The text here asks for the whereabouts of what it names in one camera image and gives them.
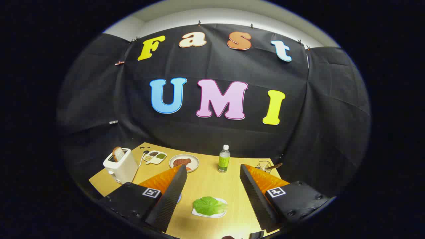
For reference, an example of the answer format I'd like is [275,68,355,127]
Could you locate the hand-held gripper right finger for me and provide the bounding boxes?
[239,164,334,233]

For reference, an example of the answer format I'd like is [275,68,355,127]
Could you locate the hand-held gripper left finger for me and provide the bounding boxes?
[98,164,188,233]

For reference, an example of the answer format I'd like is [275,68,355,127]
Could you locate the green lettuce leaf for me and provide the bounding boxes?
[193,196,228,216]

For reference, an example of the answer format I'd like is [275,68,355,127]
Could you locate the toasted bread slice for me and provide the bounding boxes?
[112,146,125,162]

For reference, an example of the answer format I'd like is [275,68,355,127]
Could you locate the small white plate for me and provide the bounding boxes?
[192,198,228,218]

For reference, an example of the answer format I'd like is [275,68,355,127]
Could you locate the white divided condiment tray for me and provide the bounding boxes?
[143,150,167,165]

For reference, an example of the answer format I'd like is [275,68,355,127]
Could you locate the round white plate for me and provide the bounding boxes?
[169,154,200,173]

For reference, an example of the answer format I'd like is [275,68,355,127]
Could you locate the green label water bottle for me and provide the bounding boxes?
[217,145,231,173]

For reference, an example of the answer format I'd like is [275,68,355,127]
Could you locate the white toaster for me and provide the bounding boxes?
[103,148,138,185]

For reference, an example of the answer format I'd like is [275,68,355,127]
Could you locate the black backdrop cloth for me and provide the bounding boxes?
[56,23,371,199]

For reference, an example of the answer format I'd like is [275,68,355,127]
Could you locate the wire basket with wooden handle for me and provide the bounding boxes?
[256,160,283,174]

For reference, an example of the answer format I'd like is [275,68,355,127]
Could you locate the white toaster cable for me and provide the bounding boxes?
[138,151,150,168]

